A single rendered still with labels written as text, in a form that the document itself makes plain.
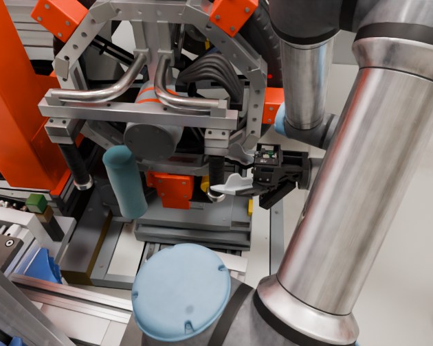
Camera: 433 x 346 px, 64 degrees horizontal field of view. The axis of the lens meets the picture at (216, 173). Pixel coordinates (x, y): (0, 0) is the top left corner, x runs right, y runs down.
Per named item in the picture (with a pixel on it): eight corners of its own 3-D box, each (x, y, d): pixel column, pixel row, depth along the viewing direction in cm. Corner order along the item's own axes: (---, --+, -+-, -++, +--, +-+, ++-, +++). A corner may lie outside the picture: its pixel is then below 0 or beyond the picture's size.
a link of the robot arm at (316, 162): (319, 174, 82) (323, 201, 76) (300, 172, 82) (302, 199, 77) (328, 151, 76) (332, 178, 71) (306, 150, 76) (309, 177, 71)
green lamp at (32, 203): (49, 202, 100) (44, 193, 97) (42, 213, 98) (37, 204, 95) (36, 200, 101) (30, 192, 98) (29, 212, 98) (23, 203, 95)
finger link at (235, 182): (209, 172, 72) (251, 163, 74) (209, 190, 77) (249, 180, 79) (214, 183, 70) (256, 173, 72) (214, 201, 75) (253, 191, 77)
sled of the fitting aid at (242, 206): (253, 188, 173) (254, 176, 166) (249, 252, 149) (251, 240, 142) (154, 180, 177) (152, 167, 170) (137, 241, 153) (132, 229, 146)
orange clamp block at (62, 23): (90, 10, 83) (56, -19, 79) (78, 25, 78) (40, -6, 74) (77, 29, 87) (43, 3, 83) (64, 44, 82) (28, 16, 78)
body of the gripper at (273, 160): (253, 141, 76) (308, 145, 76) (251, 167, 83) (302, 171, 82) (252, 166, 71) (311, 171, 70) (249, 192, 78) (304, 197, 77)
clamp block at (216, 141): (231, 129, 79) (231, 110, 75) (227, 156, 73) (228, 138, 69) (209, 128, 80) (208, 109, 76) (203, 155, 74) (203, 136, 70)
